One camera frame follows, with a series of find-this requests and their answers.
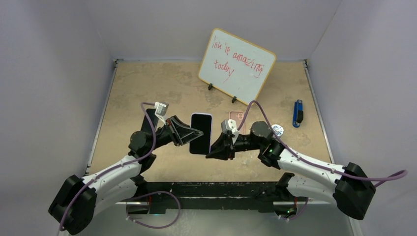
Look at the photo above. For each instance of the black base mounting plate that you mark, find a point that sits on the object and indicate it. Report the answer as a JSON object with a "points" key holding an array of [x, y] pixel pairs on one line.
{"points": [[264, 197]]}

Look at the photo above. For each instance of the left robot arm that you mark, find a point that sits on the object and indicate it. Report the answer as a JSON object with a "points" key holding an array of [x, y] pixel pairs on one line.
{"points": [[81, 198]]}

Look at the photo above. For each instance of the yellow framed whiteboard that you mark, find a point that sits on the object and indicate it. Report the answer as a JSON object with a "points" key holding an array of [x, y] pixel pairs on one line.
{"points": [[235, 66]]}

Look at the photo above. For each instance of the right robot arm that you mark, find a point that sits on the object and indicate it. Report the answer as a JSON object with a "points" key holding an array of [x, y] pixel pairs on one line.
{"points": [[346, 187]]}

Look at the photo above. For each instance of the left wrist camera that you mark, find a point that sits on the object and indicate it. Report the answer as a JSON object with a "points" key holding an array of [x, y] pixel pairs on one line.
{"points": [[161, 110]]}

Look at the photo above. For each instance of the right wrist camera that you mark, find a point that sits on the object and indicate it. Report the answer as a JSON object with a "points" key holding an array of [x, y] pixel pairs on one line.
{"points": [[230, 125]]}

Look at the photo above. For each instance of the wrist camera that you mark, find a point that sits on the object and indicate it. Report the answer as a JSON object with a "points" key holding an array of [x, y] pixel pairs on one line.
{"points": [[161, 110], [230, 125]]}

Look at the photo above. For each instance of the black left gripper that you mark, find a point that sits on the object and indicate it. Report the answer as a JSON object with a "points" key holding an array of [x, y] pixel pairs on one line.
{"points": [[180, 133]]}

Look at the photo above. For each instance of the pink phone case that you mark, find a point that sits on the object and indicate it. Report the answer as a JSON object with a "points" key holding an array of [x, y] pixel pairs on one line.
{"points": [[238, 116]]}

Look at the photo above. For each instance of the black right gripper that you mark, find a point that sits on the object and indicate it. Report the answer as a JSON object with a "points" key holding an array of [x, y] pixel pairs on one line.
{"points": [[223, 148]]}

